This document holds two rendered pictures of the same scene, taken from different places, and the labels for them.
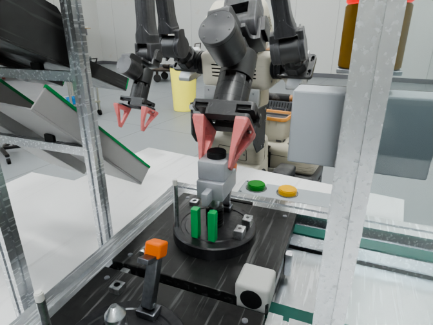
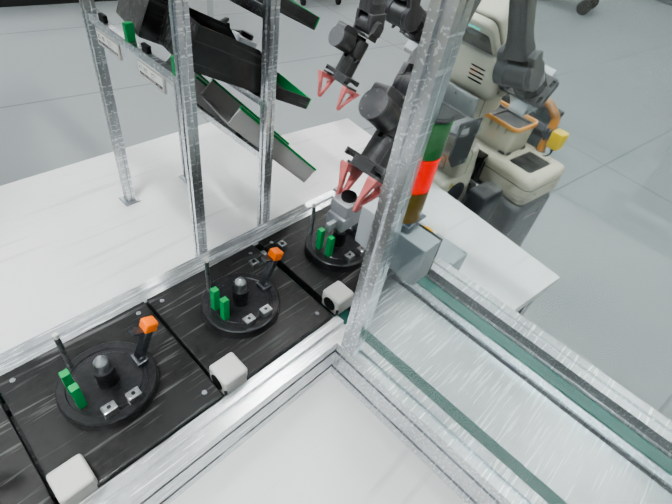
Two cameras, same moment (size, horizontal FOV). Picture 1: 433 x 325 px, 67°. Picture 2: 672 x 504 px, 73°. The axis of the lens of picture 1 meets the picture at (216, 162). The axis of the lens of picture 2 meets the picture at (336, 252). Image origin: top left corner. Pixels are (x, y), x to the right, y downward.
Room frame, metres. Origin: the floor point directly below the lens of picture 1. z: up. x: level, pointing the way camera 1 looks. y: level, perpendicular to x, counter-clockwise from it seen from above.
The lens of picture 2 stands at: (-0.22, -0.19, 1.65)
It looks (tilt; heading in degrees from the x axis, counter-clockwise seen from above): 44 degrees down; 16
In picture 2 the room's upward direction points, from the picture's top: 11 degrees clockwise
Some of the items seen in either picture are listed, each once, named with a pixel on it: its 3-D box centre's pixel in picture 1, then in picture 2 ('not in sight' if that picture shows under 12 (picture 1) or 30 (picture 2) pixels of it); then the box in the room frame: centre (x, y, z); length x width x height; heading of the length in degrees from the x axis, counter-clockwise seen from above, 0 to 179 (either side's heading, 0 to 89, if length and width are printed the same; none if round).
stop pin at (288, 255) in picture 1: (288, 262); not in sight; (0.43, -0.11, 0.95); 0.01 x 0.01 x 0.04; 69
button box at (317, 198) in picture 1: (286, 204); not in sight; (0.64, -0.15, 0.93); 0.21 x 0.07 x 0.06; 69
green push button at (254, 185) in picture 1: (256, 187); not in sight; (0.67, -0.09, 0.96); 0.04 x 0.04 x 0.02
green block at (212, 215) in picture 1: (212, 226); (329, 246); (0.43, 0.01, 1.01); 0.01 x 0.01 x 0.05; 69
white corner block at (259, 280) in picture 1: (255, 287); (337, 298); (0.35, -0.05, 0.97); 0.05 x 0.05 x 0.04; 69
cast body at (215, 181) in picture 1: (214, 173); (343, 209); (0.47, 0.00, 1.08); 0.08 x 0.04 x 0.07; 159
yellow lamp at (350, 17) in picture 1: (373, 37); not in sight; (0.29, -0.13, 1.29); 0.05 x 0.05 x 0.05
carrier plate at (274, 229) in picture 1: (214, 238); (336, 251); (0.47, 0.00, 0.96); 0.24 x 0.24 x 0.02; 69
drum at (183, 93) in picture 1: (183, 88); not in sight; (5.72, 0.56, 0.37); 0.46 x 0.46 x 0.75
